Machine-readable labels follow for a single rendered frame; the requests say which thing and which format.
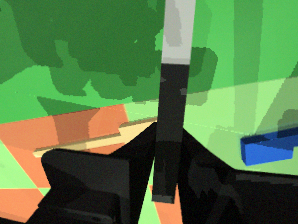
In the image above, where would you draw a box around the blue flat bar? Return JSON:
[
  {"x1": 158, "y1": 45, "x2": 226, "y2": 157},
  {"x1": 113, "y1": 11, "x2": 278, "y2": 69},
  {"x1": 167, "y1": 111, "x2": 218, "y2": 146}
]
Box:
[{"x1": 240, "y1": 127, "x2": 298, "y2": 166}]

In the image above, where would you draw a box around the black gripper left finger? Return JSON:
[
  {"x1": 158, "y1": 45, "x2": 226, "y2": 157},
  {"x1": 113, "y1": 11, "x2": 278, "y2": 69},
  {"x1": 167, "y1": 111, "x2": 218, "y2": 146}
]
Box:
[{"x1": 41, "y1": 122, "x2": 157, "y2": 224}]

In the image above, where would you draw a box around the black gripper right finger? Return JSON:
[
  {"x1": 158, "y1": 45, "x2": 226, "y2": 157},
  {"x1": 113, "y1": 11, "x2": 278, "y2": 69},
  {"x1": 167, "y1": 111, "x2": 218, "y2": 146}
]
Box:
[{"x1": 177, "y1": 128, "x2": 298, "y2": 224}]

